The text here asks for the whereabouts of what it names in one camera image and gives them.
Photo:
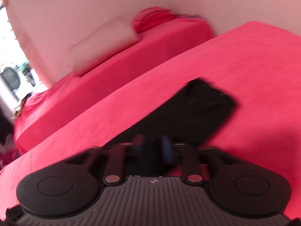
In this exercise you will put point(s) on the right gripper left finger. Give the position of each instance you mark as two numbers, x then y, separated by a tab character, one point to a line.
96	183

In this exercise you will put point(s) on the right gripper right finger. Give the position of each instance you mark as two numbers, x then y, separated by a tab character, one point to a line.
238	187

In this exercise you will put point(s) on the black knit pants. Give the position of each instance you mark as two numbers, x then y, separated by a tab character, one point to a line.
191	116

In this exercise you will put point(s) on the tan garment on far bed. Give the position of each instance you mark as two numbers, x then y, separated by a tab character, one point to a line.
19	109

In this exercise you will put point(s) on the washing machine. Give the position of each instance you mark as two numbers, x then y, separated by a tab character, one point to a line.
12	80

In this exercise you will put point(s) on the pink blanket on near bed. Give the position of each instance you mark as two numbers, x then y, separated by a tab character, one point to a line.
256	64

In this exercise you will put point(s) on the pink embossed pillow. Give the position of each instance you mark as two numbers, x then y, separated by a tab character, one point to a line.
106	41

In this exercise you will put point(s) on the red sheet on far bed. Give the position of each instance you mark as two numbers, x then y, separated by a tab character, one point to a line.
46	112

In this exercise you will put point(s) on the red folded quilt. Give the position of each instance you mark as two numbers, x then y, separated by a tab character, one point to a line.
154	16

